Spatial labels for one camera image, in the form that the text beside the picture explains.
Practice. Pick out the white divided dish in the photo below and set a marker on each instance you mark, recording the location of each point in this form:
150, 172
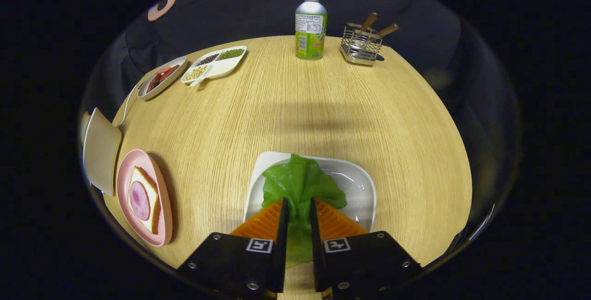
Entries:
221, 68

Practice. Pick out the black backdrop cloth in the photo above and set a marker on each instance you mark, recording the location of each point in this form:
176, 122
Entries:
258, 9

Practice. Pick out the pile of yellow soybeans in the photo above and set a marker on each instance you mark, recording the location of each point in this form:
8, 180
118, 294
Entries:
196, 72

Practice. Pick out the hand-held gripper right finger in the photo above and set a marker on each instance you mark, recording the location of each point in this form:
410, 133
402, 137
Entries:
316, 244

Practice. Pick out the green lettuce leaf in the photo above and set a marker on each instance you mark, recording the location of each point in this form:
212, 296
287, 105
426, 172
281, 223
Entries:
295, 184

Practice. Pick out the pile of dark beans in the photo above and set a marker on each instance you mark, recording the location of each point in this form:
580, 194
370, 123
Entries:
208, 59

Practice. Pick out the pink sausage slice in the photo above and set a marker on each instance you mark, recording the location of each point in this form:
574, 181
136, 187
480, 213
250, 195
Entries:
162, 70

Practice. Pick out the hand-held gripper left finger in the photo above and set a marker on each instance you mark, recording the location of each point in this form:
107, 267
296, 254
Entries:
282, 244

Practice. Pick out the pink plate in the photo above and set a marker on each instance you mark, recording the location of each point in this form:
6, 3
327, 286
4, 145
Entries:
161, 226

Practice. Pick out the silver bottle green label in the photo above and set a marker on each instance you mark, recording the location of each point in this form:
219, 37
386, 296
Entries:
310, 32

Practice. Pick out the white toaster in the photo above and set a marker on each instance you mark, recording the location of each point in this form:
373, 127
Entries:
101, 152

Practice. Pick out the white bread slice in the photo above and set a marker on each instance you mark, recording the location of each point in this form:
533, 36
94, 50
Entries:
152, 194

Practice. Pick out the brown meat piece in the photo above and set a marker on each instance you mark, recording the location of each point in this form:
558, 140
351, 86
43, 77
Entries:
170, 73
153, 83

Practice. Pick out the white square plate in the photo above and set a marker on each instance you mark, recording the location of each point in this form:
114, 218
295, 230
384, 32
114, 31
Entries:
353, 184

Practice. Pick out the round pink ham slice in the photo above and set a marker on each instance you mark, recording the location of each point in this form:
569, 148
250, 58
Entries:
139, 200

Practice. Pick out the round grey plate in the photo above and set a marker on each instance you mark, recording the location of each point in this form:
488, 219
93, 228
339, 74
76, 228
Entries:
177, 67

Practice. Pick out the pile of green beans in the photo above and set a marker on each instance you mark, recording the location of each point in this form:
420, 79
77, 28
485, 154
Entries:
230, 54

